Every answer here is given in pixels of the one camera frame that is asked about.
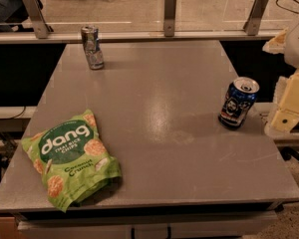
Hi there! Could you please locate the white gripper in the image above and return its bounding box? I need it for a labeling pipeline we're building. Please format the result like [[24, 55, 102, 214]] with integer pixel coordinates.
[[262, 14, 299, 132]]

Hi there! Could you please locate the blue pepsi can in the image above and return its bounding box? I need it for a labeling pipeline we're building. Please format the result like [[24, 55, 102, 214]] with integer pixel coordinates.
[[218, 77, 260, 129]]

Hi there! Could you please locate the silver energy drink can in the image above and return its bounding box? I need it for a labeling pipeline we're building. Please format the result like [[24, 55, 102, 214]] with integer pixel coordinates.
[[81, 26, 104, 70]]

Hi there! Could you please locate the green rice chips bag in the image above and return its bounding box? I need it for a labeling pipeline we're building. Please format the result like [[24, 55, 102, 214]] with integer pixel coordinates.
[[22, 110, 122, 212]]

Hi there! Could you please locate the cardboard box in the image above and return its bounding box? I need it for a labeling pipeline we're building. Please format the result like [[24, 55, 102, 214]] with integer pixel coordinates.
[[0, 215, 27, 239]]

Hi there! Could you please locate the right metal bracket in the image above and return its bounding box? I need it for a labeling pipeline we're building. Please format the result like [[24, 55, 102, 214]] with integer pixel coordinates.
[[243, 0, 269, 36]]

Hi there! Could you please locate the metal bracket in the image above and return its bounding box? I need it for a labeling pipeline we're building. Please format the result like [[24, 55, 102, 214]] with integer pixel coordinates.
[[243, 0, 269, 36], [22, 0, 50, 39], [163, 0, 176, 37]]

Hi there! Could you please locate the middle metal bracket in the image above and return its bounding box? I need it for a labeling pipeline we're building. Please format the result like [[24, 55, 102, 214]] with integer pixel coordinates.
[[163, 0, 176, 37]]

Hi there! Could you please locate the left metal bracket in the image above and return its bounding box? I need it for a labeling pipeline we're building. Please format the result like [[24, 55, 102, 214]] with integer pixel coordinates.
[[22, 0, 50, 39]]

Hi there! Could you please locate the white rail beam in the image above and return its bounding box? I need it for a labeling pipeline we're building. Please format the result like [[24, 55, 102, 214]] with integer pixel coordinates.
[[0, 30, 280, 44]]

